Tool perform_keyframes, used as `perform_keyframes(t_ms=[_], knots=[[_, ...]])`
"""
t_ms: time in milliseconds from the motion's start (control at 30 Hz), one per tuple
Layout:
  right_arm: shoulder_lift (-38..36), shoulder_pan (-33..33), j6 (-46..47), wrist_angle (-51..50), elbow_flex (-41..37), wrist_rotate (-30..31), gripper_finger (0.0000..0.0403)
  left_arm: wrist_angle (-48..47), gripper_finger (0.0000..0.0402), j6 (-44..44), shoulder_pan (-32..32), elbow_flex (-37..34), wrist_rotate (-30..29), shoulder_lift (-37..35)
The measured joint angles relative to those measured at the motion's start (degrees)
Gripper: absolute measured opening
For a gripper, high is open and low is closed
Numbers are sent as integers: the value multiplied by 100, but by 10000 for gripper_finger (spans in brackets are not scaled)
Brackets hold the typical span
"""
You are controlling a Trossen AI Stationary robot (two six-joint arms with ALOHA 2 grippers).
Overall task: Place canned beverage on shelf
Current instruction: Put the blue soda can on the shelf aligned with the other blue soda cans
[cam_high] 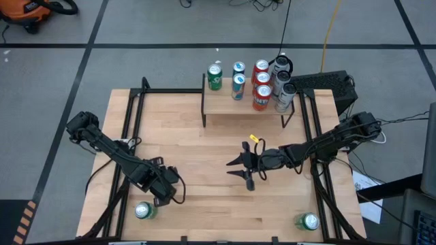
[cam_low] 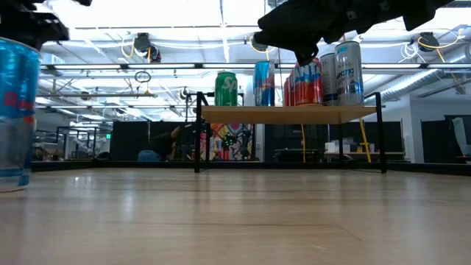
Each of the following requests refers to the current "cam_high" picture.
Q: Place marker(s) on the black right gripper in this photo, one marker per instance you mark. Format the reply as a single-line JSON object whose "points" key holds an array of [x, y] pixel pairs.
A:
{"points": [[269, 160]]}

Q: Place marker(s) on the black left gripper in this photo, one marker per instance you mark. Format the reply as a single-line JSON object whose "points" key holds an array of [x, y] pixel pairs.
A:
{"points": [[160, 187]]}

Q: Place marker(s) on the orange Fanta can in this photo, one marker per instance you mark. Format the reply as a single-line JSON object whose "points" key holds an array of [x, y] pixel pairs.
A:
{"points": [[262, 79], [260, 65], [261, 100]]}

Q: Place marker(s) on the blue silver Red Bull can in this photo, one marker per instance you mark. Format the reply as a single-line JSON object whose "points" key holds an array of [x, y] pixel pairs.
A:
{"points": [[238, 67], [238, 88]]}

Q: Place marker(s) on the white Celsius can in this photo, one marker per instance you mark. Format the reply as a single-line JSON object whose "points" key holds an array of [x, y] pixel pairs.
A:
{"points": [[282, 77], [281, 63], [285, 100]]}

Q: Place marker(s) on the green Sprite can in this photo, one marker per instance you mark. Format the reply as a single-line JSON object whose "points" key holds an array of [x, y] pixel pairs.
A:
{"points": [[308, 221], [214, 80], [142, 210]]}

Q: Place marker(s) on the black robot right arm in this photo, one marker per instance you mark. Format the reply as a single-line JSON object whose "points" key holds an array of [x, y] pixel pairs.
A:
{"points": [[327, 143]]}

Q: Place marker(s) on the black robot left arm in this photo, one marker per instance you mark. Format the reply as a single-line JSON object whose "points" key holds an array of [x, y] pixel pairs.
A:
{"points": [[109, 149]]}

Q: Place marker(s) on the wooden shelf black legs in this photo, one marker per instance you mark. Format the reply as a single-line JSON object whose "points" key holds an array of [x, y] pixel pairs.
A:
{"points": [[221, 105]]}

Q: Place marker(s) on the black computer tower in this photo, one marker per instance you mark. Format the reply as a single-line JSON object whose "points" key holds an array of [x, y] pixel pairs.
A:
{"points": [[323, 85]]}

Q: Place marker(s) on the white paper sheet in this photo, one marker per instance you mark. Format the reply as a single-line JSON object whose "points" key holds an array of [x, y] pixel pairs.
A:
{"points": [[369, 204]]}

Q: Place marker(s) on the black desk beam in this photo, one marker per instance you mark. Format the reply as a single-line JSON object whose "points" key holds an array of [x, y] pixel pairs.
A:
{"points": [[388, 190]]}

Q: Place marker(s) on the black mat orange stripes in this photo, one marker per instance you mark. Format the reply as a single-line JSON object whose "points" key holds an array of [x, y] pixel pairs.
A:
{"points": [[10, 221]]}

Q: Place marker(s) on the dark gray desk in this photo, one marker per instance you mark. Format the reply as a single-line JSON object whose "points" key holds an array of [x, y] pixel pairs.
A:
{"points": [[407, 217]]}

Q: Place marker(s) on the black keyboard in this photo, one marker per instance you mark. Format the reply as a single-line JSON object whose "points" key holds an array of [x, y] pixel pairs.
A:
{"points": [[425, 228]]}

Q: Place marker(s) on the orange shop vacuum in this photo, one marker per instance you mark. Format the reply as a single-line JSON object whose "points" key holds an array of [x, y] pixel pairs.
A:
{"points": [[24, 10]]}

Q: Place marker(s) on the black aluminium table frame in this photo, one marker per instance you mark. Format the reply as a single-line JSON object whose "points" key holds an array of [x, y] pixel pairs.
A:
{"points": [[170, 90]]}

